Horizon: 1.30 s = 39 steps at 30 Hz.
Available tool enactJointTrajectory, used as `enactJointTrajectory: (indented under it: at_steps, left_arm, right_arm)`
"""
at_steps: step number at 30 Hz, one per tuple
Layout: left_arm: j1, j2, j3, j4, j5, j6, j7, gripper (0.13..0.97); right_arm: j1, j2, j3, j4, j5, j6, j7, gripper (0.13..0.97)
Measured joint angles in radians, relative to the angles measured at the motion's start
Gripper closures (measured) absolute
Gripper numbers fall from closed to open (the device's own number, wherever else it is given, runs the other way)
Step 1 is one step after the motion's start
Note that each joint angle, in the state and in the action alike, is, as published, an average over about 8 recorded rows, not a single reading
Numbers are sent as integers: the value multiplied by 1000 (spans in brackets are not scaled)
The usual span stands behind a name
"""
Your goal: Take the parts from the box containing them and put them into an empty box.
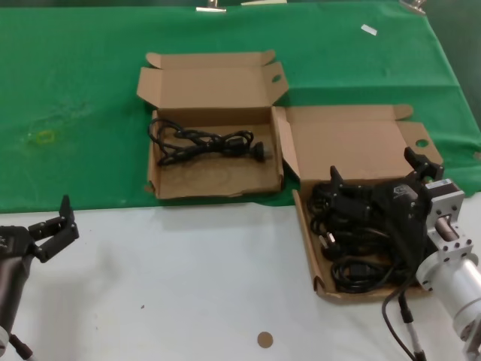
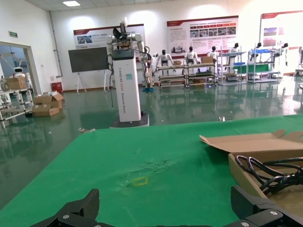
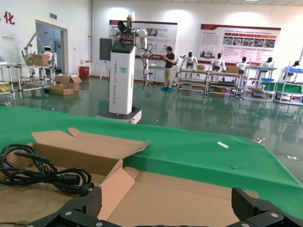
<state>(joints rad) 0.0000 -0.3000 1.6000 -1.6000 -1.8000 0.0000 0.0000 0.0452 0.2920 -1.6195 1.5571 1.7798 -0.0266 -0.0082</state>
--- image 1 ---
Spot cable with silver connector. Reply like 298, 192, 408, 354
397, 293, 428, 361

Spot black camera cable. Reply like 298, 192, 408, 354
380, 278, 419, 359

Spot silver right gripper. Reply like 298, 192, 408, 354
329, 147, 480, 266

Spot green table cloth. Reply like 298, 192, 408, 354
0, 2, 481, 214

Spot torn-edge open cardboard box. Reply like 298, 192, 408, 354
135, 50, 289, 199

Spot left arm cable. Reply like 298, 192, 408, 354
8, 332, 37, 361

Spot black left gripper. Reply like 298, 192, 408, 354
0, 194, 80, 263

